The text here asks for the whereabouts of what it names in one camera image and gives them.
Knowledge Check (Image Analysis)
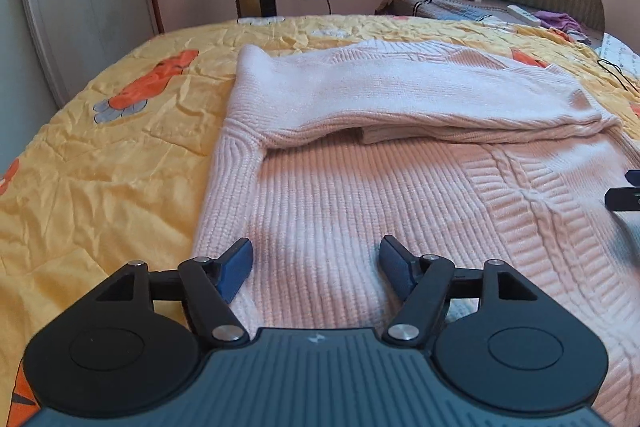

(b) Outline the white remote control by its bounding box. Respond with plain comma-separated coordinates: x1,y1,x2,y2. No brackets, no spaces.
507,4,542,27

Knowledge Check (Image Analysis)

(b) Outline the printed paper sheet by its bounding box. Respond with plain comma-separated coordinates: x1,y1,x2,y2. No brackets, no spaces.
595,32,640,80

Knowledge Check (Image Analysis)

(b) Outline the yellow carrot print quilt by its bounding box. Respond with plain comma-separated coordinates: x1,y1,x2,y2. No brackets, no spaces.
0,14,640,427

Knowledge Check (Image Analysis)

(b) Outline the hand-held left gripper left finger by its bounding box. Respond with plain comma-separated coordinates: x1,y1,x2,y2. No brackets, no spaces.
95,237,253,348

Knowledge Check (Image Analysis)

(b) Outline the thin black cord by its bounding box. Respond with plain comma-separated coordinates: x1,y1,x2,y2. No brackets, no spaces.
597,59,640,96

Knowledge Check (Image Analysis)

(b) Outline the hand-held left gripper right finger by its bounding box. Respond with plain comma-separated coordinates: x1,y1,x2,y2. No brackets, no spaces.
379,234,538,348

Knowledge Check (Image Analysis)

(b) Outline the cream knitted sweater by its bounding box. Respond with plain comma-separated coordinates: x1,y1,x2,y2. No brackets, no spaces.
192,38,640,418

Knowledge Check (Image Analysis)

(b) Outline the grey striped folded blanket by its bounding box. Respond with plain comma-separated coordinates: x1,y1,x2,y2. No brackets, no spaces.
375,0,516,26

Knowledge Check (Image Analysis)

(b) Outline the purple cloth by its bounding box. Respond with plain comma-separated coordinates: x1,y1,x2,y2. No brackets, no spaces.
535,11,584,33

